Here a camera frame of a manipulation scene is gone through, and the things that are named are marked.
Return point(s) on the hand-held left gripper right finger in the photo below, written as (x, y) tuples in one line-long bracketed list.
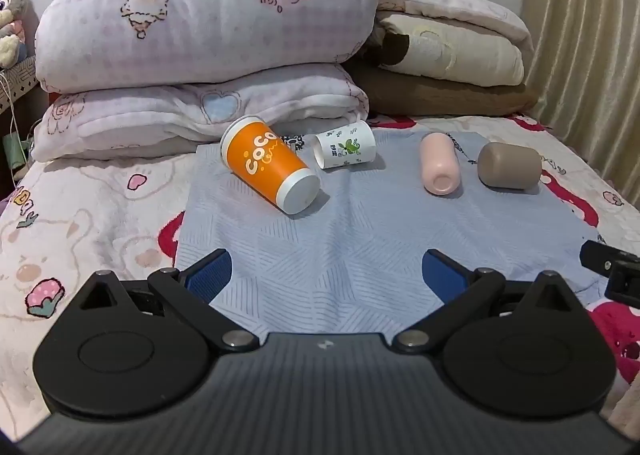
[(444, 277)]

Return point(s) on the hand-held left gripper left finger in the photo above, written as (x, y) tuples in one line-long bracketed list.
[(210, 277)]

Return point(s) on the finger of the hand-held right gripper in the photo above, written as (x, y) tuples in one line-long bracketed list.
[(622, 270)]

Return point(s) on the pink plastic cup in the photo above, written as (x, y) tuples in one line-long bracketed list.
[(439, 160)]

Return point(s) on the orange paper cup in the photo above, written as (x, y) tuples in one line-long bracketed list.
[(265, 160)]

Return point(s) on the brown plastic cup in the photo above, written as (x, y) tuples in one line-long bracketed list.
[(510, 165)]

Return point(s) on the white green-print paper cup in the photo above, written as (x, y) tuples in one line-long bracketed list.
[(350, 145)]

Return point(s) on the blue-grey patterned cloth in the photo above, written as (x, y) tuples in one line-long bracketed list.
[(350, 235)]

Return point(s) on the pink heart print blanket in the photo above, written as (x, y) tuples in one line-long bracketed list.
[(150, 110)]

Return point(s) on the brown folded blanket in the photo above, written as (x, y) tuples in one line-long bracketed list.
[(440, 97)]

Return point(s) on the cream folded quilt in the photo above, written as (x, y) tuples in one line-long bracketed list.
[(465, 45)]

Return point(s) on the light green object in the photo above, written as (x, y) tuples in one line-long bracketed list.
[(14, 150)]

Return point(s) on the beige curtain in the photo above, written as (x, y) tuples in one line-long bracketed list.
[(590, 35)]

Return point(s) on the pink sheep print quilt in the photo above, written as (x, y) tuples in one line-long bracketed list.
[(210, 20)]

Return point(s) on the grey perforated shelf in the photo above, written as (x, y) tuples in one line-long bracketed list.
[(20, 77)]

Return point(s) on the plush rabbit toy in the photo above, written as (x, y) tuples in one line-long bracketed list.
[(10, 5)]

